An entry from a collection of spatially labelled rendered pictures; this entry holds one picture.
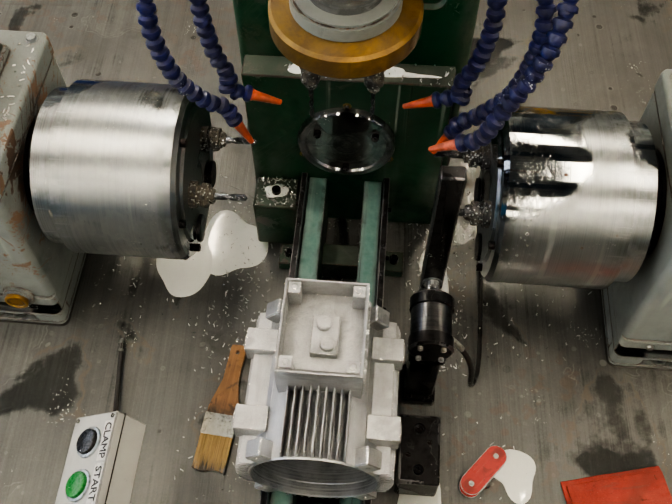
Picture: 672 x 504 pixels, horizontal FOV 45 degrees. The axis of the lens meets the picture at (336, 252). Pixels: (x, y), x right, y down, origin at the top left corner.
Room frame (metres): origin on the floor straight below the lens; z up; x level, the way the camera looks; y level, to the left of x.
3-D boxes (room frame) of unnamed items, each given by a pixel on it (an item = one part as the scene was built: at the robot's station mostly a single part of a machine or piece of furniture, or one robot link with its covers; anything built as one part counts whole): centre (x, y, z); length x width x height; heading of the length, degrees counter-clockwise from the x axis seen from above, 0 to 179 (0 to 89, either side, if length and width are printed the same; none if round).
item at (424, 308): (0.65, -0.18, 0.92); 0.45 x 0.13 x 0.24; 175
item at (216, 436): (0.45, 0.17, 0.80); 0.21 x 0.05 x 0.01; 170
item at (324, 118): (0.78, -0.02, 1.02); 0.15 x 0.02 x 0.15; 85
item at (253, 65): (0.85, -0.02, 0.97); 0.30 x 0.11 x 0.34; 85
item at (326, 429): (0.37, 0.02, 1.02); 0.20 x 0.19 x 0.19; 175
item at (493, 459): (0.35, -0.21, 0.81); 0.09 x 0.03 x 0.02; 136
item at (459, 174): (0.55, -0.13, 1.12); 0.04 x 0.03 x 0.26; 175
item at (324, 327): (0.41, 0.01, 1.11); 0.12 x 0.11 x 0.07; 175
